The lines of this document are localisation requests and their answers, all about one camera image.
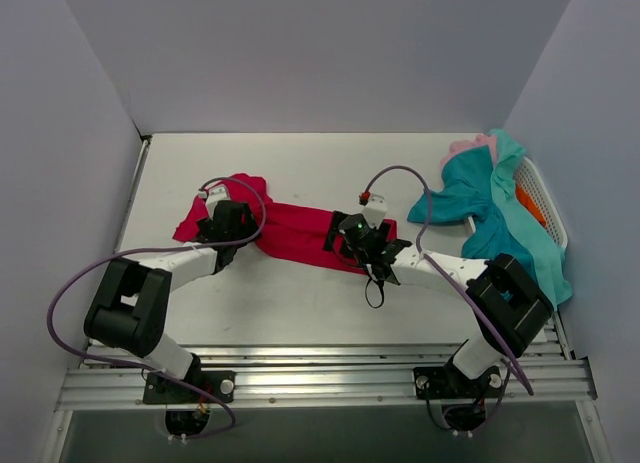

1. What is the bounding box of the red t shirt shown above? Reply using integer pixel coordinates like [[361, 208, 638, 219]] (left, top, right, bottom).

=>
[[172, 172, 399, 277]]

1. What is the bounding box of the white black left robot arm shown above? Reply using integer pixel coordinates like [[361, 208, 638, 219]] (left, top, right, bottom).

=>
[[84, 200, 258, 402]]

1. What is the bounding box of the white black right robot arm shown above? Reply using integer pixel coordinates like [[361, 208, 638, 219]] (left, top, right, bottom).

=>
[[323, 211, 554, 396]]

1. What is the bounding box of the blue t shirt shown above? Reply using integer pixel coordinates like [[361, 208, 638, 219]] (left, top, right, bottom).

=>
[[407, 145, 561, 309]]

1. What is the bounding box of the pink t shirt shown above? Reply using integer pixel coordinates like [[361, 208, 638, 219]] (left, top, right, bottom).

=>
[[440, 134, 498, 168]]

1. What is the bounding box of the orange t shirt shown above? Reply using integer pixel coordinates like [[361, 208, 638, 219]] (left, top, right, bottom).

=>
[[515, 184, 547, 228]]

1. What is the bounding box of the white perforated laundry basket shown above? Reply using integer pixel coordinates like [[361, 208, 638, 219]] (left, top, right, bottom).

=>
[[441, 148, 568, 258]]

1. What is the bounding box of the light teal t shirt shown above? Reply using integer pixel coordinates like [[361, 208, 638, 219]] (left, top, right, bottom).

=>
[[488, 129, 573, 309]]

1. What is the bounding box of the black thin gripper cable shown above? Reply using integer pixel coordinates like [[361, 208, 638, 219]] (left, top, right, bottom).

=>
[[363, 275, 387, 309]]

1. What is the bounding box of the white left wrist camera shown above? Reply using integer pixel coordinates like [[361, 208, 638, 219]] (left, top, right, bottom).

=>
[[197, 184, 231, 214]]

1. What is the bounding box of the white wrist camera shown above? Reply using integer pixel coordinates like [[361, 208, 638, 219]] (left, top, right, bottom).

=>
[[197, 184, 231, 214], [359, 191, 387, 229]]

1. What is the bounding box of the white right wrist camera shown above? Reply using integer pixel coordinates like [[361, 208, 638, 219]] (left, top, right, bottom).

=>
[[359, 191, 387, 229]]

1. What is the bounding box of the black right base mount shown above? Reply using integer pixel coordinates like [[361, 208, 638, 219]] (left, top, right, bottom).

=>
[[412, 366, 503, 401]]

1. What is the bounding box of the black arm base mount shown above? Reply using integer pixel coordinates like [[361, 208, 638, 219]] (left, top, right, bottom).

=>
[[142, 370, 236, 405]]

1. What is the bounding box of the aluminium frame rail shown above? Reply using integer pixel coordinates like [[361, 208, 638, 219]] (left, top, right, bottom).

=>
[[57, 319, 597, 411]]

